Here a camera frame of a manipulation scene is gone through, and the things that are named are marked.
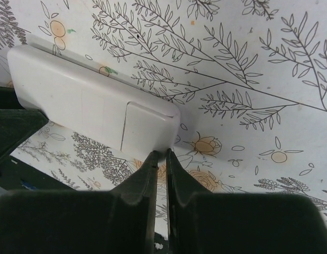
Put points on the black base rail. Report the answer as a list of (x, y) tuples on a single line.
[(17, 175)]

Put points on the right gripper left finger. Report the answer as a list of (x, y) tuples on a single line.
[(121, 220)]

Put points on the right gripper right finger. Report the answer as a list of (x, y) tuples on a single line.
[(200, 221)]

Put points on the white battery cover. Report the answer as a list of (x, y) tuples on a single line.
[(147, 130)]

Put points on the grey white remote control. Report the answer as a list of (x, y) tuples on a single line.
[(75, 97)]

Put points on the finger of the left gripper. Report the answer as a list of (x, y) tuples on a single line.
[(16, 123)]

